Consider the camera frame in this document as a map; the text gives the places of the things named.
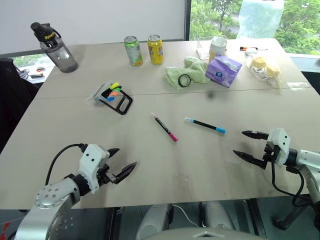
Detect grey water bottle black lid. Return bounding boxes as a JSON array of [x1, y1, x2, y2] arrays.
[[30, 21, 79, 74]]

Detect yellow drink can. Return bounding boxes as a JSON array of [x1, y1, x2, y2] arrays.
[[147, 34, 165, 66]]

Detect white side desk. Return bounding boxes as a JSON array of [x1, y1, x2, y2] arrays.
[[14, 63, 55, 84]]

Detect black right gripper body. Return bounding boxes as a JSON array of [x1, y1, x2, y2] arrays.
[[262, 141, 281, 165]]

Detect black table foot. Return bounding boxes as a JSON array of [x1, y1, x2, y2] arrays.
[[271, 199, 315, 231]]

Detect clear acrylic holder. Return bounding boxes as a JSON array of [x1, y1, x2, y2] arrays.
[[196, 36, 213, 60]]

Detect large clear plastic bag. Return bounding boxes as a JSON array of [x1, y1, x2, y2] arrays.
[[236, 0, 286, 40]]

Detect light green towel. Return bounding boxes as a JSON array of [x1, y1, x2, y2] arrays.
[[164, 56, 212, 91]]

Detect black and orange brush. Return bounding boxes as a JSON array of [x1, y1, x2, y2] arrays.
[[239, 46, 269, 52]]

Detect clear bag with sponges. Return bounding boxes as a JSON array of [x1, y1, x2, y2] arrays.
[[246, 56, 283, 89]]

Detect dark window frame post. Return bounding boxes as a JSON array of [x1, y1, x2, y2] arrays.
[[184, 0, 192, 41]]

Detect marker holder with markers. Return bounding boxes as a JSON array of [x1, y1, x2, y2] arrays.
[[86, 80, 134, 116]]

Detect thin white cable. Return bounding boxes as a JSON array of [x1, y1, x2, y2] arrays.
[[171, 204, 201, 228]]

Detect green drink can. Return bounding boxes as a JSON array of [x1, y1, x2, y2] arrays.
[[124, 35, 144, 67]]

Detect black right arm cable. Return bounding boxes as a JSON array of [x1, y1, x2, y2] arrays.
[[271, 162, 313, 208]]

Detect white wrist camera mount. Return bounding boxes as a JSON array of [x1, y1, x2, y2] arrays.
[[267, 128, 292, 166], [79, 144, 111, 195]]

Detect grey rounded shape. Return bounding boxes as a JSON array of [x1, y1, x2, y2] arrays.
[[136, 203, 174, 240], [199, 201, 236, 231]]

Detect blue and black pen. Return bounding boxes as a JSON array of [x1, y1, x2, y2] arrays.
[[184, 116, 227, 134]]

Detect black table leg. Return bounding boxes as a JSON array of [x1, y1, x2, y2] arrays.
[[243, 199, 262, 236], [106, 206, 124, 240]]

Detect black tape ring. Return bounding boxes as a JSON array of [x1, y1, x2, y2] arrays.
[[177, 74, 192, 88]]

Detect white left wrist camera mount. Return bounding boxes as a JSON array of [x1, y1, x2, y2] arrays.
[[79, 144, 111, 195]]

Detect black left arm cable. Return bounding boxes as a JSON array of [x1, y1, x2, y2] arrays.
[[45, 143, 88, 186]]

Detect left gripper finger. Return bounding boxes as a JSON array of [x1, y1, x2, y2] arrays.
[[106, 147, 120, 159], [114, 161, 138, 185]]

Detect purple tissue pack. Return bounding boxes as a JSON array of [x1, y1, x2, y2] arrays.
[[205, 54, 243, 88]]

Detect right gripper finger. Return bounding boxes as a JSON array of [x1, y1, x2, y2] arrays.
[[232, 149, 268, 170], [241, 129, 270, 141]]

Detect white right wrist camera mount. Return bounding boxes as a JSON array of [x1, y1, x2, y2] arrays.
[[267, 128, 292, 166]]

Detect white and yellow plastic cup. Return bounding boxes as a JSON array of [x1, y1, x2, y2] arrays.
[[208, 36, 228, 63]]

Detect yellow sponge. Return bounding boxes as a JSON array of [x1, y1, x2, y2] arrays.
[[251, 56, 268, 71], [266, 65, 281, 79]]

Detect grey curved robot body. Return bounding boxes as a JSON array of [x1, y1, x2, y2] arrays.
[[142, 226, 267, 240]]

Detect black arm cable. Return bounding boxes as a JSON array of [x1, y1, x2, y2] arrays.
[[271, 162, 313, 208], [45, 143, 88, 186]]

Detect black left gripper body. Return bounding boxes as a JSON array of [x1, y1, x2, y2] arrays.
[[97, 163, 120, 187]]

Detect pink and black pen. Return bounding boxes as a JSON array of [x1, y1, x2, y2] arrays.
[[150, 112, 180, 143]]

